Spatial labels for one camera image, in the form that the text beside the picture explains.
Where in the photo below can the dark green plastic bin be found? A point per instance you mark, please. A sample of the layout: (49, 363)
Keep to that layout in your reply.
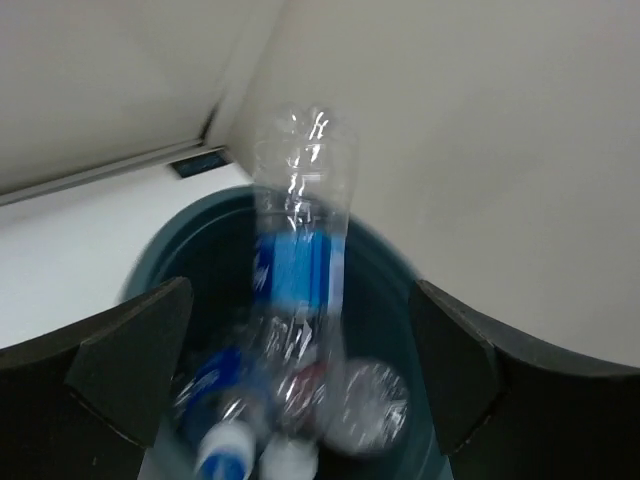
(210, 242)

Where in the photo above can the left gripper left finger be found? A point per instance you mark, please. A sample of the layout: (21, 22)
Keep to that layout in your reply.
(85, 401)

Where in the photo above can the blue corner sticker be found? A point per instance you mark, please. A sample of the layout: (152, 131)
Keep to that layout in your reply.
(199, 164)

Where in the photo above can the red label red cap bottle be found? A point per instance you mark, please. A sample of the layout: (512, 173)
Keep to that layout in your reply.
(300, 395)

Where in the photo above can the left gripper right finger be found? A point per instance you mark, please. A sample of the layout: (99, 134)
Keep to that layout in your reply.
(507, 405)

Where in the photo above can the blue label bottle white cap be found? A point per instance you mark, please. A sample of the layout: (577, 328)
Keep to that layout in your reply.
(304, 173)

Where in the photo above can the black label plastic bottle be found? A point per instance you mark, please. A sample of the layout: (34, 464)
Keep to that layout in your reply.
(367, 413)

